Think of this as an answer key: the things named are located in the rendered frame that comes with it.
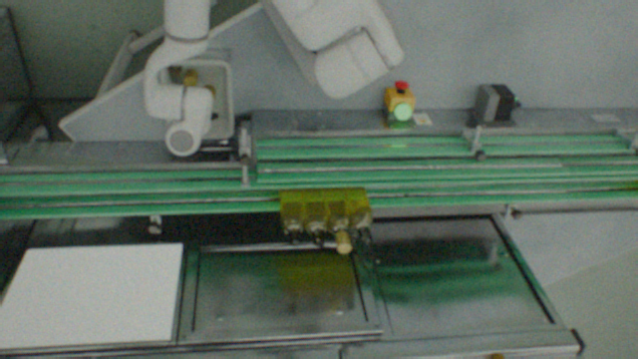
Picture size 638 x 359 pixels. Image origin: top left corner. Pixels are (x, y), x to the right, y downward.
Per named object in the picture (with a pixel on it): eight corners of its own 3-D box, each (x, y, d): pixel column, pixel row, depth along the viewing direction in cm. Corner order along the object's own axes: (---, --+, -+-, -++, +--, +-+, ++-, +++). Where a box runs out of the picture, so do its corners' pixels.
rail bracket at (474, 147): (456, 135, 145) (473, 162, 134) (462, 112, 140) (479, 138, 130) (470, 135, 145) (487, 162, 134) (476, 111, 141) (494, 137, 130)
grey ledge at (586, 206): (346, 198, 165) (352, 222, 156) (348, 177, 160) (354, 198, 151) (619, 190, 177) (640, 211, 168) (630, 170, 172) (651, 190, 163)
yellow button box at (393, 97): (382, 108, 151) (388, 121, 145) (385, 84, 147) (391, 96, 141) (405, 108, 152) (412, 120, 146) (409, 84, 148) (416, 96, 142)
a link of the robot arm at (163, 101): (210, 22, 106) (206, 109, 119) (145, 14, 104) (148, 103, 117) (206, 41, 99) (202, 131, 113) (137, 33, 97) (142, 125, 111)
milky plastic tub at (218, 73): (171, 124, 146) (168, 140, 139) (162, 47, 133) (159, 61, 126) (234, 123, 148) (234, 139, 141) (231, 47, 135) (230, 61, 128)
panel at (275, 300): (26, 253, 139) (-26, 363, 111) (23, 245, 137) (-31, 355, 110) (356, 240, 150) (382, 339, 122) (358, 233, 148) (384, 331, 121)
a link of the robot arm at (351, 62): (304, 46, 110) (306, 75, 97) (358, 11, 106) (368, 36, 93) (328, 82, 115) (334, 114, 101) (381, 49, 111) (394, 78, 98)
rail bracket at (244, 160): (239, 170, 142) (239, 197, 132) (237, 115, 132) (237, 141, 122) (250, 169, 142) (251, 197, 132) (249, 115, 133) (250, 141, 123)
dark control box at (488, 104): (473, 107, 155) (482, 122, 148) (478, 83, 150) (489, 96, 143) (498, 107, 156) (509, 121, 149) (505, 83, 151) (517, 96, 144)
